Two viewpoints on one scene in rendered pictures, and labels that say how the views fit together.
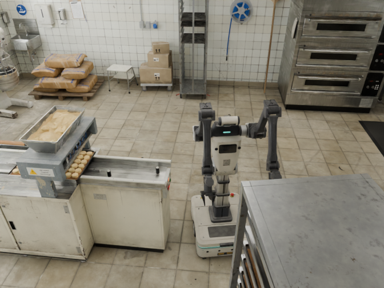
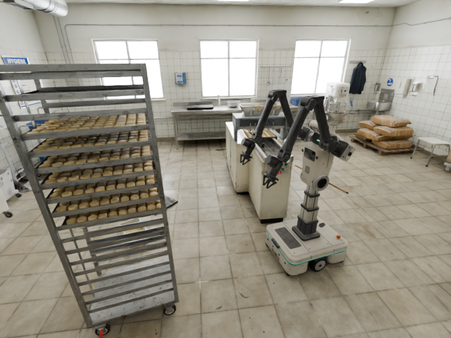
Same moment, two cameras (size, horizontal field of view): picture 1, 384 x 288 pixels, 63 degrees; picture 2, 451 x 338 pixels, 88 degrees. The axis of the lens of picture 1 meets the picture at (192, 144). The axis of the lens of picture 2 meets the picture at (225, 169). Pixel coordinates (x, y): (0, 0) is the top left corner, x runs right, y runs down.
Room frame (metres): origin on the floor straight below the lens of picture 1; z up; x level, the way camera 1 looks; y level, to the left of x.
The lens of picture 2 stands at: (1.03, -1.95, 1.81)
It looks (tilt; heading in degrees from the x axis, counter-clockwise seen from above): 24 degrees down; 78
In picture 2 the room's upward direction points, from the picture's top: 1 degrees counter-clockwise
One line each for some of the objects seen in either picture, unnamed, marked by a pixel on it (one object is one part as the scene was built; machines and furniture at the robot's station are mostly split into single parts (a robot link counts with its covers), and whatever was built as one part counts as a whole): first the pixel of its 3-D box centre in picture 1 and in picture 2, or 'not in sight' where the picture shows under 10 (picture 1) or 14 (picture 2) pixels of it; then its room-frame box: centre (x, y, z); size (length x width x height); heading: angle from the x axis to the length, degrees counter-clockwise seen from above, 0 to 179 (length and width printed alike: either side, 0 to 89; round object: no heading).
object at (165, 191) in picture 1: (166, 183); (278, 167); (2.07, 0.22, 0.77); 0.24 x 0.04 x 0.14; 174
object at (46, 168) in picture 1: (64, 154); (260, 127); (2.16, 1.08, 1.01); 0.72 x 0.33 x 0.34; 174
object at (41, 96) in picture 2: not in sight; (81, 94); (0.59, -0.65, 1.68); 0.64 x 0.03 x 0.03; 6
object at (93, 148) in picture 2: not in sight; (94, 147); (0.59, -0.65, 1.41); 0.64 x 0.03 x 0.03; 6
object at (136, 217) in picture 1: (130, 206); (267, 179); (2.10, 0.58, 0.45); 0.70 x 0.34 x 0.90; 84
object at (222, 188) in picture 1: (222, 194); (309, 210); (2.19, -0.28, 0.53); 0.11 x 0.11 x 0.40; 6
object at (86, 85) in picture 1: (83, 82); (392, 143); (5.64, 2.10, 0.19); 0.72 x 0.42 x 0.15; 179
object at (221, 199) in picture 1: (220, 205); (307, 222); (2.19, -0.28, 0.38); 0.13 x 0.13 x 0.40; 6
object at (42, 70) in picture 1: (51, 67); (377, 124); (5.69, 2.66, 0.47); 0.72 x 0.42 x 0.17; 175
